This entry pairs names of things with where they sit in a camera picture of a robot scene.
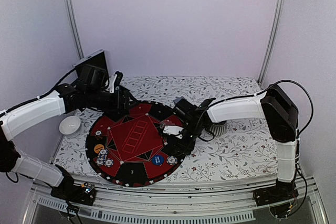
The aluminium front rail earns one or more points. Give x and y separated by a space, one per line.
226 201

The right aluminium post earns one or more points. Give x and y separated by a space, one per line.
271 41

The aluminium poker chip case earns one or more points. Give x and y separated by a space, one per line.
96 59

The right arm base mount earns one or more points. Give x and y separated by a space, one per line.
283 198

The red black chip stack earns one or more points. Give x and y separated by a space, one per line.
98 135

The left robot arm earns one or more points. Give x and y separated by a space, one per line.
93 89

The clear acrylic dealer button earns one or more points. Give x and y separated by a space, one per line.
165 123

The aluminium post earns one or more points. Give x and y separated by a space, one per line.
73 27
271 41

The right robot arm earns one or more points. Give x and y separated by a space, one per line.
271 104

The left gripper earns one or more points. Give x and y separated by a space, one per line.
123 105

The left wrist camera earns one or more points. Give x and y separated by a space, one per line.
114 81

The round red black poker mat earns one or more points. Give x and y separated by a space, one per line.
132 138

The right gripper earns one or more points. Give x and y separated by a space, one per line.
187 147

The single blue white chip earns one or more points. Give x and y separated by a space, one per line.
109 162

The white ceramic bowl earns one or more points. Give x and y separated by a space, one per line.
70 126

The left aluminium post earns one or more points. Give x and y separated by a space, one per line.
73 27

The floral table cover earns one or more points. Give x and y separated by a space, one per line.
245 150

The blue white chip stack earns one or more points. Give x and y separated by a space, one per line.
172 160

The blue playing card deck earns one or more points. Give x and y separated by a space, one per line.
179 100

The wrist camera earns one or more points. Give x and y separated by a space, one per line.
173 130
114 81

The blue small blind button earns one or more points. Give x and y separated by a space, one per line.
157 160

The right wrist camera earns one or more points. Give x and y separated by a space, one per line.
173 130

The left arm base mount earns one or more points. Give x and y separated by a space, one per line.
74 193

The orange big blind button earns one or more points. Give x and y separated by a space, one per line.
98 148

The spread blue chips pile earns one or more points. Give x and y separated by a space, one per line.
102 157

